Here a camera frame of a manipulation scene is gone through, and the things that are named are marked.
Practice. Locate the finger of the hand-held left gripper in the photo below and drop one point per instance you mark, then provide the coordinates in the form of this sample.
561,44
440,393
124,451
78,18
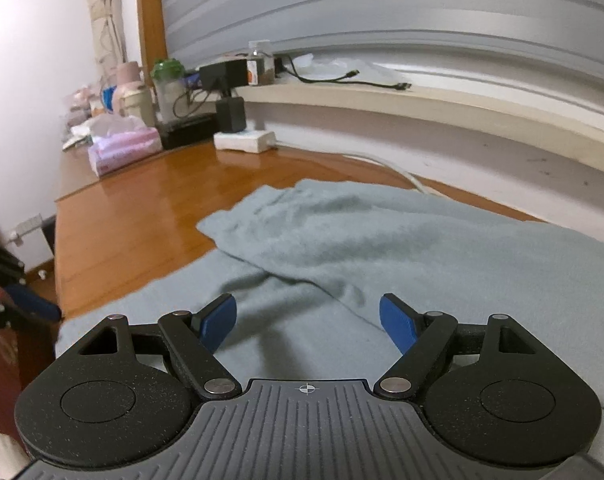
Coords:
2,260
34,305

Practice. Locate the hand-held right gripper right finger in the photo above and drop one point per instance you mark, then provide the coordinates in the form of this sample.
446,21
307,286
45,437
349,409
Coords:
399,322

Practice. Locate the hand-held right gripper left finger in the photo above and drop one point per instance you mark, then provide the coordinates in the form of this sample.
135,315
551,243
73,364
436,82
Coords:
218,321

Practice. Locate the grey shirt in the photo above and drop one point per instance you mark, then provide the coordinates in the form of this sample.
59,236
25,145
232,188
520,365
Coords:
407,250

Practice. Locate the pink tissue pack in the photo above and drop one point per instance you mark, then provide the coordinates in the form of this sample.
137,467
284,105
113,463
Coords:
127,152

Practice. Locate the white power strip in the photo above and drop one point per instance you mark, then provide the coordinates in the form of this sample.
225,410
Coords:
244,141

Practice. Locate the flat black box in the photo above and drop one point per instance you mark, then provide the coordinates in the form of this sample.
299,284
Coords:
187,132

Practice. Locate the black power adapter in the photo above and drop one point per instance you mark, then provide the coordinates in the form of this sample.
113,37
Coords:
230,115

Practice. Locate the cream window sill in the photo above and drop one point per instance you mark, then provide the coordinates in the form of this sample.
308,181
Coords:
432,107

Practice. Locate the pink cup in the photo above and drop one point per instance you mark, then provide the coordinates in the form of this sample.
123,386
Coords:
129,72

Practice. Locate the green lid shaker bottle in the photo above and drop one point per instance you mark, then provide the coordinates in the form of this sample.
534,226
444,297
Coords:
168,90

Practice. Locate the black device box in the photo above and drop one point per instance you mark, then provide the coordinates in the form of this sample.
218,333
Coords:
224,74

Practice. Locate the glass jar orange label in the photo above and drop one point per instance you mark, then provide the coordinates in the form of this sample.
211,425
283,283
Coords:
260,65

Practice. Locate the beige curtain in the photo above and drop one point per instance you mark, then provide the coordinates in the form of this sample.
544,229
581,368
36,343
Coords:
107,15

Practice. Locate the grey window blind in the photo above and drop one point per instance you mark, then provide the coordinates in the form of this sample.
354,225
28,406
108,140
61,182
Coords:
382,5

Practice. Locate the white wall socket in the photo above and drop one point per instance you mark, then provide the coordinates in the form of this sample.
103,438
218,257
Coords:
27,225

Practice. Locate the wooden window frame post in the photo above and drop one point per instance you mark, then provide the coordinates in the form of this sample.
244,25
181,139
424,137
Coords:
149,15

